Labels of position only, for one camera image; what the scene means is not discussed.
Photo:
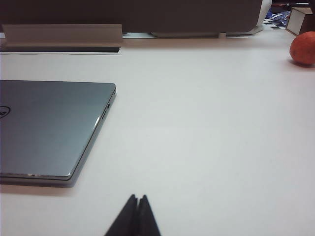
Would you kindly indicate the taupe fabric desk partition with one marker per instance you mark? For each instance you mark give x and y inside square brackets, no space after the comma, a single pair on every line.
[123,12]

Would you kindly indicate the blue patterned cloth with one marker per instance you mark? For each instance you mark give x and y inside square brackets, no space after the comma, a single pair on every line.
[276,18]

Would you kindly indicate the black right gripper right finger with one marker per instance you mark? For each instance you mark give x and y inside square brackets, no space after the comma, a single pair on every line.
[147,221]

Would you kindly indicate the silver Dell laptop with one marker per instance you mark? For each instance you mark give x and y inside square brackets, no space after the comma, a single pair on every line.
[49,127]

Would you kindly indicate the white cardboard box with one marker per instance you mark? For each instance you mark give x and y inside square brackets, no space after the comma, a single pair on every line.
[299,20]

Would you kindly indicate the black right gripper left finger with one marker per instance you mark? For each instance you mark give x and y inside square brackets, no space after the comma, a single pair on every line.
[124,221]

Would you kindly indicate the orange round fruit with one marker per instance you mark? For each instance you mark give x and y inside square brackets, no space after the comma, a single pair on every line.
[304,48]

